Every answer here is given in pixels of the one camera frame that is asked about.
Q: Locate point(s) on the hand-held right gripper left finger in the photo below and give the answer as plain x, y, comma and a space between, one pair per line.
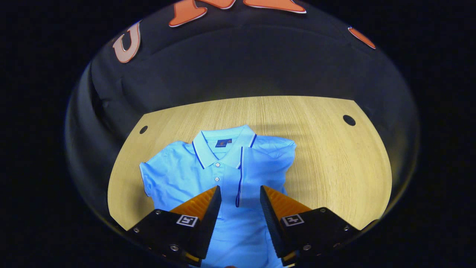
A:
208, 227

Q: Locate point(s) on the black backdrop cloth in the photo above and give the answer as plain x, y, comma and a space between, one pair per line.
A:
241, 63

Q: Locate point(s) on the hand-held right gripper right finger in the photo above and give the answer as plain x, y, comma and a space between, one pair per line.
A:
271, 223

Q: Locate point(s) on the light blue T-shirt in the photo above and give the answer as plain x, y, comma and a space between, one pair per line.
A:
174, 175

